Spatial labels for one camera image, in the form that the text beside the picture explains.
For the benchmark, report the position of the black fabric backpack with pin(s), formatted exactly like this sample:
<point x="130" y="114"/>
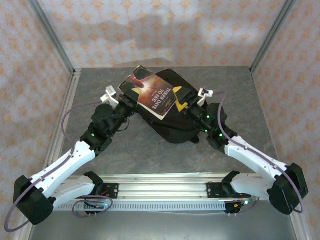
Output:
<point x="180" y="127"/>

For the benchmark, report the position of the Three Days to See book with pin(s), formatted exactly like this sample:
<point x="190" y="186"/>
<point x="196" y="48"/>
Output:
<point x="152" y="92"/>

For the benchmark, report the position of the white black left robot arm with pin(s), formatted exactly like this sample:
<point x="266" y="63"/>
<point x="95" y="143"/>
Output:
<point x="65" y="162"/>

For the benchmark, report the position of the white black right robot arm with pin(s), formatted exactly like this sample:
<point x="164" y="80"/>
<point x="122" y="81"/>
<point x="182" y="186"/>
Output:
<point x="250" y="155"/>

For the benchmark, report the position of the small green circuit board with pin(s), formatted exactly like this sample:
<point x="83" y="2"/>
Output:
<point x="246" y="203"/>
<point x="98" y="205"/>

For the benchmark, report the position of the grey metal lower shelf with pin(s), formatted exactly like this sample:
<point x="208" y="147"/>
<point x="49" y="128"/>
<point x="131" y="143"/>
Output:
<point x="162" y="226"/>

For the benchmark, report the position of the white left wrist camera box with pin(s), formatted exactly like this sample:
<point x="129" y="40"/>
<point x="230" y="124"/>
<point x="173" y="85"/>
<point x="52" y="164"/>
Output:
<point x="108" y="96"/>

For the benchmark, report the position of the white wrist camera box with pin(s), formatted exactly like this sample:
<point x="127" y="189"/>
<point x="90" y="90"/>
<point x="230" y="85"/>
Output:
<point x="108" y="96"/>
<point x="206" y="93"/>

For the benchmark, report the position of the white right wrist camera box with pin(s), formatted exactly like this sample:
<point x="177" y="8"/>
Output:
<point x="206" y="93"/>

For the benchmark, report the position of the aluminium side rail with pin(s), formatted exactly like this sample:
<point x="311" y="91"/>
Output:
<point x="67" y="100"/>

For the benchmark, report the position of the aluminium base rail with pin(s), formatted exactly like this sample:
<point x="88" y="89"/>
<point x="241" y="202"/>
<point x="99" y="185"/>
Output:
<point x="162" y="190"/>

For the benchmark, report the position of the aluminium frame post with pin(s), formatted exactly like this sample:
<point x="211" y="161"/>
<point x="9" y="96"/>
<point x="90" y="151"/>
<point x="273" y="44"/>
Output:
<point x="272" y="35"/>
<point x="50" y="35"/>

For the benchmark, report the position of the aluminium frame leg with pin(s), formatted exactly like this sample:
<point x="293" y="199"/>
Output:
<point x="23" y="232"/>
<point x="298" y="225"/>

